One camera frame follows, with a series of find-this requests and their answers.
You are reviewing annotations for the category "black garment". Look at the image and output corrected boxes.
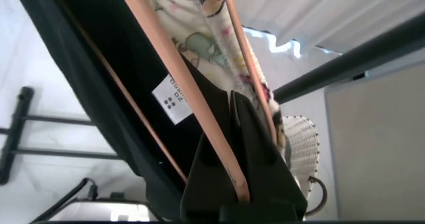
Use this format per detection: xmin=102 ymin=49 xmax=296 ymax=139
xmin=11 ymin=0 xmax=232 ymax=222

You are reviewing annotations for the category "black clothes rack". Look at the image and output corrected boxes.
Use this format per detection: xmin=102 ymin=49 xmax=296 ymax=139
xmin=0 ymin=13 xmax=425 ymax=185

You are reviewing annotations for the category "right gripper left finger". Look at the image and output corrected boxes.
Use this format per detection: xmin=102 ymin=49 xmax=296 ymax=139
xmin=180 ymin=110 xmax=240 ymax=222

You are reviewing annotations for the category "pink clothes hanger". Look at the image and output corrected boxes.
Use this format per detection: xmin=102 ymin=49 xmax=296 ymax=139
xmin=56 ymin=0 xmax=250 ymax=202
xmin=215 ymin=0 xmax=278 ymax=144

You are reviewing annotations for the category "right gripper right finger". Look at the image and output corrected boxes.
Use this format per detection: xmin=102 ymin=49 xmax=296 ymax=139
xmin=230 ymin=90 xmax=308 ymax=222

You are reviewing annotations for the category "beige partition panel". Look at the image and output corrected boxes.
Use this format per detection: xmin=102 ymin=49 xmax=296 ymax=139
xmin=323 ymin=62 xmax=425 ymax=222

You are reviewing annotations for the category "white curtain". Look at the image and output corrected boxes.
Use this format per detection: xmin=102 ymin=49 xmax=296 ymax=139
xmin=232 ymin=0 xmax=425 ymax=57

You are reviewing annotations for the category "black cable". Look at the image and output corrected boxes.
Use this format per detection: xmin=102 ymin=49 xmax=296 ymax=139
xmin=31 ymin=177 xmax=99 ymax=223

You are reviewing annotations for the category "cream printed garment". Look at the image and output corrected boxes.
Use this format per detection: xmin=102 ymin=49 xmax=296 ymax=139
xmin=141 ymin=0 xmax=290 ymax=158

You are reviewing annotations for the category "white laundry basket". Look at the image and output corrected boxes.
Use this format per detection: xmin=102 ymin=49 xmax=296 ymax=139
xmin=282 ymin=115 xmax=328 ymax=217

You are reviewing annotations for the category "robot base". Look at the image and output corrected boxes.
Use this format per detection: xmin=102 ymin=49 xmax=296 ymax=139
xmin=46 ymin=192 xmax=160 ymax=222

